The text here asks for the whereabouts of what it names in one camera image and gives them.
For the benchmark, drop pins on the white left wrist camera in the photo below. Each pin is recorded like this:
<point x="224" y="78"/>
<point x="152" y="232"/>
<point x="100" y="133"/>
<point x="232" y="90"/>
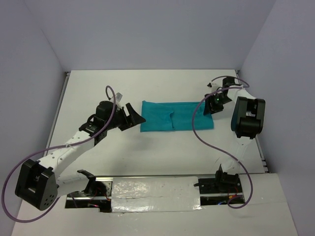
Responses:
<point x="116" y="100"/>

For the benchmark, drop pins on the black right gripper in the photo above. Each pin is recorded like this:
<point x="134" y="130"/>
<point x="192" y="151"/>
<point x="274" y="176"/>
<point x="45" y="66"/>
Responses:
<point x="214" y="109"/>

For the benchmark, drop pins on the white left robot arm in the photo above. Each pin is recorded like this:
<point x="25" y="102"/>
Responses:
<point x="41" y="182"/>

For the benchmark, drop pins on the white foam cover block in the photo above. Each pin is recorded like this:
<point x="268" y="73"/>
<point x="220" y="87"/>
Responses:
<point x="155" y="194"/>

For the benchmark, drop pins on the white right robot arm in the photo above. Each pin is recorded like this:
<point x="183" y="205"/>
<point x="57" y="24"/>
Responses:
<point x="247" y="121"/>

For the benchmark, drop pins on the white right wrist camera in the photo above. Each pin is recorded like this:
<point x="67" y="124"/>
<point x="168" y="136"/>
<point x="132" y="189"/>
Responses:
<point x="213" y="87"/>

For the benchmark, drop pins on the teal t shirt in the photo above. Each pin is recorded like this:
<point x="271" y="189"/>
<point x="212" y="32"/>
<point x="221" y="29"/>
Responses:
<point x="174" y="116"/>

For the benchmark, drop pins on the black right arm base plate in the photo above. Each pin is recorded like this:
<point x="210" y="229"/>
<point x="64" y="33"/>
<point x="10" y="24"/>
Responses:
<point x="208" y="187"/>

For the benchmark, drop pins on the silver mounting rail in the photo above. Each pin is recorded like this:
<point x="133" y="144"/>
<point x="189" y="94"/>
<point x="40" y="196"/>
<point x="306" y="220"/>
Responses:
<point x="103" y="188"/>

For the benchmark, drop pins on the white front cover board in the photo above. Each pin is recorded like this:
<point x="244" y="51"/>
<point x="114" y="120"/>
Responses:
<point x="267" y="214"/>

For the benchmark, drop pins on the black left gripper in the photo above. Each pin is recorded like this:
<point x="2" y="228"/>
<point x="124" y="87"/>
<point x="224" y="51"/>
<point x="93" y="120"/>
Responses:
<point x="136" y="118"/>

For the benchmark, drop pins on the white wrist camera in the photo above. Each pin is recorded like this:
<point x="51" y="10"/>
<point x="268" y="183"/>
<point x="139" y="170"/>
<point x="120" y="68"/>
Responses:
<point x="116" y="100"/>
<point x="213" y="87"/>

